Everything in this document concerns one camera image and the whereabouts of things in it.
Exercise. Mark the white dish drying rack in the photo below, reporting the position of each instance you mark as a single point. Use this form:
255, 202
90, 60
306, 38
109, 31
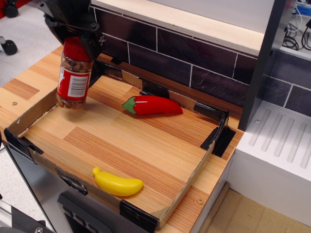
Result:
272, 162

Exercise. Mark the yellow toy banana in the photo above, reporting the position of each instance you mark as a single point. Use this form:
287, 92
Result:
116, 185

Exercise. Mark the red toy chili pepper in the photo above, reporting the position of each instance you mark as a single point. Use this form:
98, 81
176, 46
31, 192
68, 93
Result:
148, 104

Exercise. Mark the dark grey vertical post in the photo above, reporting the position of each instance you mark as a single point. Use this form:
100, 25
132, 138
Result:
273, 38

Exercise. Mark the black control panel below table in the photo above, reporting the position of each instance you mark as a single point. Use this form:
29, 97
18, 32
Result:
83, 217

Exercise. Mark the cardboard fence with black tape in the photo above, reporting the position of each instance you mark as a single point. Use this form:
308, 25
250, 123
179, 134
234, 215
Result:
56, 150

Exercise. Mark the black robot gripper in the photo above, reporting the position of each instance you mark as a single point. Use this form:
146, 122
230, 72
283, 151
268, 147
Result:
69, 18

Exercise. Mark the black office chair wheel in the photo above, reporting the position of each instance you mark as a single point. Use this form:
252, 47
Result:
8, 46

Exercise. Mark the black chair wheel top left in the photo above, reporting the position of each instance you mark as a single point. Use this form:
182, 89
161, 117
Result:
8, 8

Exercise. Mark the clear bottle with red lid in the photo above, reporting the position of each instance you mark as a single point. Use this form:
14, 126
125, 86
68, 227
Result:
74, 77

